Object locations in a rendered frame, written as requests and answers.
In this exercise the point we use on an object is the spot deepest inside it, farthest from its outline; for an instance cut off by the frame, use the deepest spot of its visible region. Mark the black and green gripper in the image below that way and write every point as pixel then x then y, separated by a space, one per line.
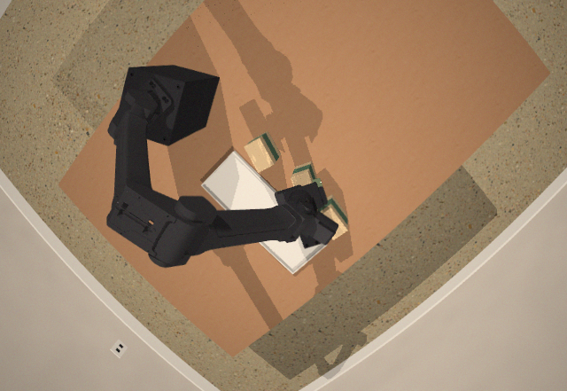
pixel 306 191

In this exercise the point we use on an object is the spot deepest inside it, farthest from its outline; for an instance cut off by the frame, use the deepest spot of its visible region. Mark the white rectangular tray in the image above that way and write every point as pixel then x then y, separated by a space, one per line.
pixel 236 185

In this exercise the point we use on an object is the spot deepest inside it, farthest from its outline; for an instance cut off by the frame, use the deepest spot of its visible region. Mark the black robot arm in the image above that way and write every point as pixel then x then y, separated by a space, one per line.
pixel 177 223

